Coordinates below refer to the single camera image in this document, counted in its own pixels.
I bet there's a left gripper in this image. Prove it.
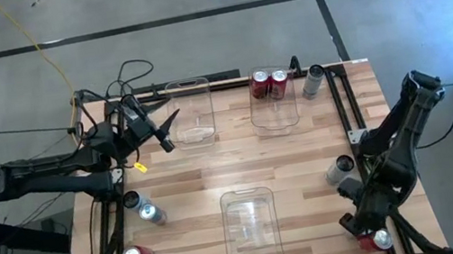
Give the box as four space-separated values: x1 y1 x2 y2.
111 86 188 162

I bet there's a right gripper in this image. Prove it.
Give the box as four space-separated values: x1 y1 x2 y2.
332 169 404 240

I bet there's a white Celsius can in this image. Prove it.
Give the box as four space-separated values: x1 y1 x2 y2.
121 187 149 215
297 62 331 101
321 152 358 187

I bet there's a blue silver Red Bull can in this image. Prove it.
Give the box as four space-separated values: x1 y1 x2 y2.
137 200 169 230

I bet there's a clear plastic bin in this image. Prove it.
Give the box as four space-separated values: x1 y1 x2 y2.
242 61 304 141
214 184 285 254
159 74 221 154

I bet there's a yellow tag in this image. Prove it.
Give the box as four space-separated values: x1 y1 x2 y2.
132 160 149 175

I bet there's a black looped cable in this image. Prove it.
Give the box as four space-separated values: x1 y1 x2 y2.
100 56 159 100

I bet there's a black aluminium frame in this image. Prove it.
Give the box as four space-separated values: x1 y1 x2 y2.
35 49 451 254

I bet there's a silver frame bracket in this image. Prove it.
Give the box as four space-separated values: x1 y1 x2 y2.
347 127 370 146
108 167 126 186

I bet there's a yellow cable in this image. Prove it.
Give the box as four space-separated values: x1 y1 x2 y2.
0 0 84 155

